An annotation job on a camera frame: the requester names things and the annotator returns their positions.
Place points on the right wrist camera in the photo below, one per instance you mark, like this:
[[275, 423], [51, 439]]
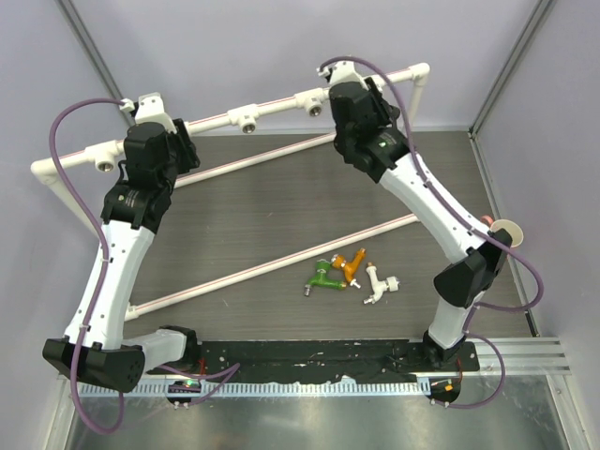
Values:
[[341, 72]]

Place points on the grey slotted cable duct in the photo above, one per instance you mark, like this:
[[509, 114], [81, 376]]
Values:
[[179, 388]]

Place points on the pink mug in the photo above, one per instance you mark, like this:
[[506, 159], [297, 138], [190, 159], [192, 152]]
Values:
[[496, 224]]

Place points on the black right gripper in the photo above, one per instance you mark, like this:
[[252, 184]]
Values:
[[382, 108]]

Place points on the green faucet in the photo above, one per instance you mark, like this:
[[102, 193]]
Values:
[[321, 279]]

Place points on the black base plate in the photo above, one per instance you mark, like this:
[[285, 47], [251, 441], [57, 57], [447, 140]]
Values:
[[322, 361]]

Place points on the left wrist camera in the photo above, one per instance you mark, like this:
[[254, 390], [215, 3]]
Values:
[[148, 108]]

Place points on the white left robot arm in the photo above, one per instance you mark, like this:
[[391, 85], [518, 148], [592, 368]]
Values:
[[93, 349]]

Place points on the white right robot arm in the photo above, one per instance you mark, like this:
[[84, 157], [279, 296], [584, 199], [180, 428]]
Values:
[[368, 138]]

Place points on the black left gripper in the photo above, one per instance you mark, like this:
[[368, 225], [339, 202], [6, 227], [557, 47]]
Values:
[[187, 159]]

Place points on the white faucet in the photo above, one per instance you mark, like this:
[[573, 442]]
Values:
[[379, 286]]

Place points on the orange faucet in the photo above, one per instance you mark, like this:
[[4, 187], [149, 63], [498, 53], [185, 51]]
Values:
[[349, 268]]

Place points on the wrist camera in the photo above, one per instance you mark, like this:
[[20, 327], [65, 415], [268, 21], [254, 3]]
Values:
[[341, 72], [148, 108]]

